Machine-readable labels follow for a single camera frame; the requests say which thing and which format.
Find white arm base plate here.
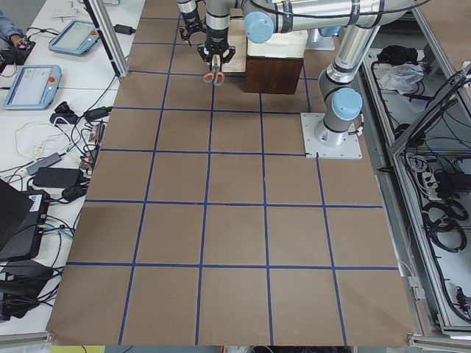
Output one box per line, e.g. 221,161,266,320
300,113,363,160
305,29,335,51

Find blue teach pendant near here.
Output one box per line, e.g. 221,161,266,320
4,65,62,110

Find blue teach pendant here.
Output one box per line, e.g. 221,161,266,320
48,20,99,56
4,65,62,110

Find black laptop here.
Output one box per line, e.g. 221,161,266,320
1,181,50,262

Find black power adapter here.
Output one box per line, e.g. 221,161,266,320
32,167,84,188

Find blue teach pendant far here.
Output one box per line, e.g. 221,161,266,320
48,20,99,56

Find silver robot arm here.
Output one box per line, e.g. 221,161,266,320
177,1,420,145
198,1,415,82

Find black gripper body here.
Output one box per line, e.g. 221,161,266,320
180,10,205,34
197,25,236,63

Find aluminium frame post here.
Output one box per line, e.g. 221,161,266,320
84,0,129,79

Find grey orange scissors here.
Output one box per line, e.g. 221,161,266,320
203,63,224,87

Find dark wooden drawer cabinet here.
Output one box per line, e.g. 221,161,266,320
244,55,304,95

